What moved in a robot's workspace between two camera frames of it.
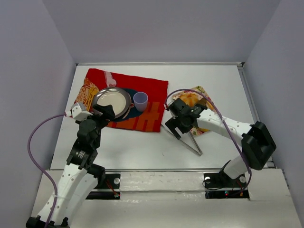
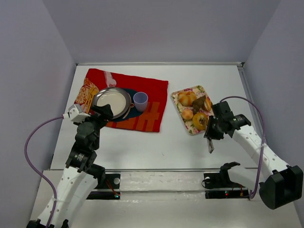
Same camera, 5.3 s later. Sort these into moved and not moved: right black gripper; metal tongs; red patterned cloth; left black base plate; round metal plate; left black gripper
Moved: metal tongs; right black gripper
Not moved: left black base plate; left black gripper; round metal plate; red patterned cloth
